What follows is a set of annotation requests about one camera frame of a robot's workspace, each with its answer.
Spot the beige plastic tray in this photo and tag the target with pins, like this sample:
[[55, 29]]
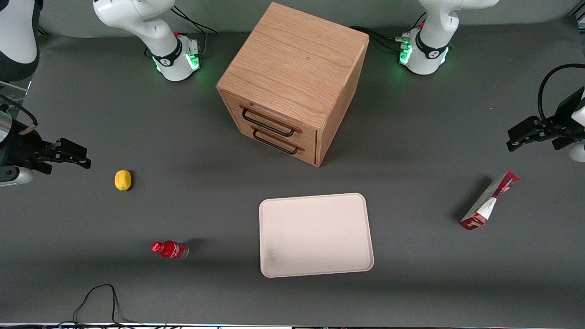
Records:
[[315, 235]]

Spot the wooden drawer cabinet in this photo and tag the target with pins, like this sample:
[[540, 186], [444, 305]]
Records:
[[292, 64]]

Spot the yellow lemon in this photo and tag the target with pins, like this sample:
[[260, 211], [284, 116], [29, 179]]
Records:
[[122, 180]]

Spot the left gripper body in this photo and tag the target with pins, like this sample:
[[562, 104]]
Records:
[[562, 118]]

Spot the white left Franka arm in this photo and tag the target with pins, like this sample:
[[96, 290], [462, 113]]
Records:
[[429, 27]]

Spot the wooden drawer front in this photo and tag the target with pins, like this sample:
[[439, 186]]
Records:
[[308, 137], [310, 155]]

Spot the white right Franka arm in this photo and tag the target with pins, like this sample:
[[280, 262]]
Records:
[[18, 36]]

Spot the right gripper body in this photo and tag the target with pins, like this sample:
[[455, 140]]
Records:
[[17, 147]]

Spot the red soda bottle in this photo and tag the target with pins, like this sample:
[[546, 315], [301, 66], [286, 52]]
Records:
[[170, 249]]

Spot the red cookie box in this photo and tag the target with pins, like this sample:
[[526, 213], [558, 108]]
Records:
[[486, 203]]

